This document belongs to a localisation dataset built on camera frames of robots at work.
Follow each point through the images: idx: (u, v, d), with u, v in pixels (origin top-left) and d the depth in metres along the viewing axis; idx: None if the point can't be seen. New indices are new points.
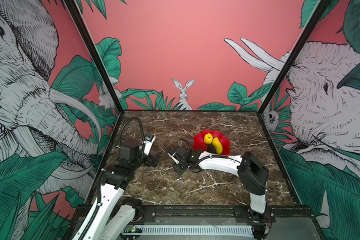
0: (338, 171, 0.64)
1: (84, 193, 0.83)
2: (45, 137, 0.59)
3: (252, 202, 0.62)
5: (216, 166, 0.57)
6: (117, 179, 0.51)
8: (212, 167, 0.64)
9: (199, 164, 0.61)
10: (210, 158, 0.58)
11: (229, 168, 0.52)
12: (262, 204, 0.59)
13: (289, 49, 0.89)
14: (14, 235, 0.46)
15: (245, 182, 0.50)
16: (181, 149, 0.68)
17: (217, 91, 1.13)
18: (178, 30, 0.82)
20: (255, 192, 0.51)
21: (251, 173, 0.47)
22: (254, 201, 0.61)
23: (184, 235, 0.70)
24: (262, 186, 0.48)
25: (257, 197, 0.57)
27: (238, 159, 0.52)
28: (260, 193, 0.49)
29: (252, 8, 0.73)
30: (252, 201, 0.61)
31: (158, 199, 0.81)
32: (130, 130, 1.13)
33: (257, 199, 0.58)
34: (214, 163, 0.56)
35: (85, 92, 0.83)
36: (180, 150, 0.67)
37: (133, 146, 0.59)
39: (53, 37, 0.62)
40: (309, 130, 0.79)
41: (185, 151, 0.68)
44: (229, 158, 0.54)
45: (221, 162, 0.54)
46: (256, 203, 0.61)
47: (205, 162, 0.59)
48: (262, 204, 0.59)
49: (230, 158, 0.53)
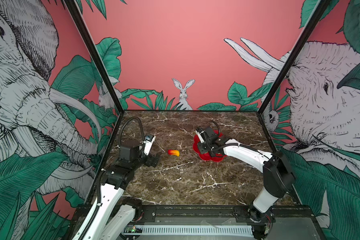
0: (338, 171, 0.64)
1: (84, 193, 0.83)
2: (45, 137, 0.59)
3: (257, 200, 0.63)
5: (242, 155, 0.55)
6: (117, 179, 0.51)
8: (237, 156, 0.58)
9: (224, 147, 0.61)
10: (239, 147, 0.57)
11: (255, 160, 0.51)
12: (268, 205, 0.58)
13: (289, 49, 0.89)
14: (14, 235, 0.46)
15: (267, 179, 0.48)
16: (211, 130, 0.68)
17: (217, 91, 1.13)
18: (178, 30, 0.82)
20: (273, 193, 0.49)
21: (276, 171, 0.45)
22: (259, 200, 0.62)
23: (184, 235, 0.70)
24: (284, 189, 0.46)
25: (269, 197, 0.55)
27: (267, 155, 0.50)
28: (277, 195, 0.48)
29: (252, 8, 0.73)
30: (257, 200, 0.63)
31: (158, 199, 0.81)
32: (130, 130, 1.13)
33: (265, 199, 0.58)
34: (240, 152, 0.55)
35: (85, 92, 0.83)
36: (210, 130, 0.68)
37: (133, 146, 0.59)
39: (53, 37, 0.62)
40: (309, 130, 0.79)
41: (214, 133, 0.69)
44: (258, 151, 0.52)
45: (248, 153, 0.53)
46: (262, 203, 0.61)
47: (232, 148, 0.58)
48: (268, 205, 0.59)
49: (259, 152, 0.52)
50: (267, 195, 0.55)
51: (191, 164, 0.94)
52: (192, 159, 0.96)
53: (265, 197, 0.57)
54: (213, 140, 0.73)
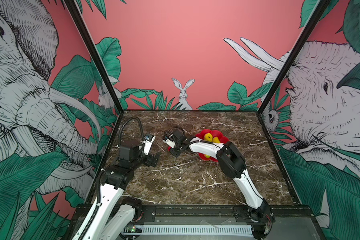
0: (338, 171, 0.64)
1: (84, 193, 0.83)
2: (45, 137, 0.59)
3: (247, 197, 0.65)
5: (202, 149, 0.67)
6: (117, 179, 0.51)
8: (199, 151, 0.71)
9: (189, 146, 0.73)
10: (199, 142, 0.68)
11: (212, 152, 0.62)
12: (251, 196, 0.63)
13: (289, 49, 0.90)
14: (14, 235, 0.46)
15: (223, 166, 0.59)
16: (179, 132, 0.79)
17: (217, 90, 1.13)
18: (178, 30, 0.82)
20: (230, 176, 0.60)
21: (226, 157, 0.57)
22: (245, 196, 0.66)
23: (184, 235, 0.70)
24: (236, 172, 0.57)
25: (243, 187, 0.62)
27: (220, 145, 0.61)
28: (234, 177, 0.59)
29: (252, 8, 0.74)
30: (244, 196, 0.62)
31: (158, 199, 0.81)
32: (130, 130, 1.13)
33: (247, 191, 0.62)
34: (200, 146, 0.67)
35: (85, 92, 0.83)
36: (178, 132, 0.79)
37: (133, 146, 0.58)
39: (53, 37, 0.62)
40: (309, 130, 0.79)
41: (182, 134, 0.80)
44: (214, 144, 0.63)
45: (206, 146, 0.65)
46: (249, 197, 0.65)
47: (194, 145, 0.70)
48: (254, 197, 0.63)
49: (214, 144, 0.63)
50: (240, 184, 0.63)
51: (191, 164, 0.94)
52: (192, 159, 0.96)
53: (244, 189, 0.63)
54: (181, 142, 0.76)
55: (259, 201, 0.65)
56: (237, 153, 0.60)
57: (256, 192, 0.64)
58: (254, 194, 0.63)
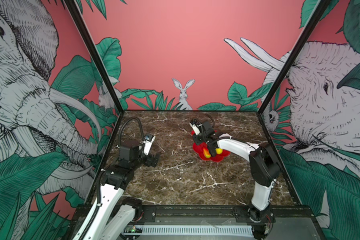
0: (338, 171, 0.64)
1: (84, 193, 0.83)
2: (45, 137, 0.59)
3: (255, 197, 0.63)
5: (232, 147, 0.60)
6: (117, 179, 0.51)
8: (227, 148, 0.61)
9: (216, 141, 0.66)
10: (229, 139, 0.62)
11: (244, 152, 0.55)
12: (264, 200, 0.60)
13: (289, 49, 0.90)
14: (14, 235, 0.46)
15: (253, 168, 0.52)
16: (209, 123, 0.73)
17: (217, 91, 1.13)
18: (178, 30, 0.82)
20: (260, 181, 0.52)
21: (261, 161, 0.49)
22: (256, 195, 0.62)
23: (184, 235, 0.70)
24: (269, 178, 0.49)
25: (261, 190, 0.57)
27: (254, 146, 0.54)
28: (264, 184, 0.51)
29: (252, 8, 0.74)
30: (254, 195, 0.63)
31: (158, 199, 0.81)
32: (130, 130, 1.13)
33: (260, 193, 0.59)
34: (231, 144, 0.60)
35: (85, 92, 0.83)
36: (207, 124, 0.72)
37: (133, 146, 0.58)
39: (53, 37, 0.62)
40: (309, 130, 0.79)
41: (211, 126, 0.73)
44: (247, 143, 0.56)
45: (237, 144, 0.58)
46: (258, 199, 0.62)
47: (223, 141, 0.63)
48: (264, 200, 0.60)
49: (247, 143, 0.56)
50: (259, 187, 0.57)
51: (191, 164, 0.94)
52: (192, 159, 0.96)
53: (260, 192, 0.59)
54: (209, 135, 0.69)
55: (265, 205, 0.63)
56: (274, 158, 0.51)
57: (269, 198, 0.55)
58: (267, 199, 0.60)
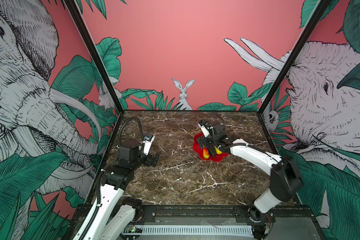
0: (338, 171, 0.64)
1: (84, 193, 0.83)
2: (45, 137, 0.59)
3: (259, 200, 0.62)
5: (248, 157, 0.55)
6: (116, 179, 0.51)
8: (243, 156, 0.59)
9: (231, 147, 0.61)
10: (245, 146, 0.56)
11: (263, 162, 0.50)
12: (270, 206, 0.58)
13: (289, 49, 0.89)
14: (14, 235, 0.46)
15: (275, 182, 0.46)
16: (220, 126, 0.67)
17: (217, 91, 1.13)
18: (178, 30, 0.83)
20: (282, 197, 0.47)
21: (284, 176, 0.44)
22: (261, 199, 0.61)
23: (184, 235, 0.70)
24: (290, 193, 0.45)
25: (272, 199, 0.55)
27: (275, 157, 0.49)
28: (286, 200, 0.46)
29: (253, 9, 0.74)
30: (260, 199, 0.62)
31: (158, 199, 0.81)
32: (130, 130, 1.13)
33: (269, 201, 0.57)
34: (247, 152, 0.55)
35: (85, 92, 0.83)
36: (218, 127, 0.66)
37: (132, 146, 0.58)
39: (53, 37, 0.62)
40: (309, 130, 0.79)
41: (222, 130, 0.68)
44: (266, 153, 0.51)
45: (255, 154, 0.52)
46: (263, 203, 0.61)
47: (238, 148, 0.58)
48: (270, 206, 0.58)
49: (266, 154, 0.51)
50: (271, 196, 0.54)
51: (191, 164, 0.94)
52: (192, 159, 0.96)
53: (269, 199, 0.56)
54: (220, 138, 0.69)
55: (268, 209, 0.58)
56: (297, 172, 0.47)
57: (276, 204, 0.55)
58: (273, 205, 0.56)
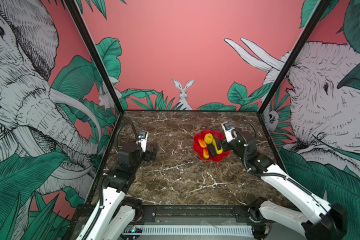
0: (338, 171, 0.64)
1: (84, 193, 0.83)
2: (45, 137, 0.59)
3: (271, 210, 0.59)
5: (289, 193, 0.47)
6: (118, 182, 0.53)
8: (279, 189, 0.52)
9: (266, 176, 0.52)
10: (286, 180, 0.48)
11: (307, 207, 0.43)
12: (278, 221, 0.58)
13: (289, 49, 0.89)
14: (14, 235, 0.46)
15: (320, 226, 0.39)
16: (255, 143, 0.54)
17: (217, 91, 1.13)
18: (178, 30, 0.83)
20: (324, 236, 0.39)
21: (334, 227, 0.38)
22: (274, 212, 0.58)
23: (184, 235, 0.70)
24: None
25: (290, 222, 0.52)
27: (324, 205, 0.41)
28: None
29: (252, 9, 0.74)
30: (273, 211, 0.58)
31: (158, 199, 0.81)
32: (130, 130, 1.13)
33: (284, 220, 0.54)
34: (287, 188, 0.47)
35: (85, 92, 0.83)
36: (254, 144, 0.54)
37: (131, 150, 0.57)
39: (53, 37, 0.62)
40: (309, 130, 0.79)
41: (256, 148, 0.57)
44: (312, 197, 0.43)
45: (299, 194, 0.44)
46: (273, 215, 0.59)
47: (276, 180, 0.49)
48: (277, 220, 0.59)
49: (313, 198, 0.43)
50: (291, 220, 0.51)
51: (191, 164, 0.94)
52: (192, 159, 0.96)
53: (284, 218, 0.54)
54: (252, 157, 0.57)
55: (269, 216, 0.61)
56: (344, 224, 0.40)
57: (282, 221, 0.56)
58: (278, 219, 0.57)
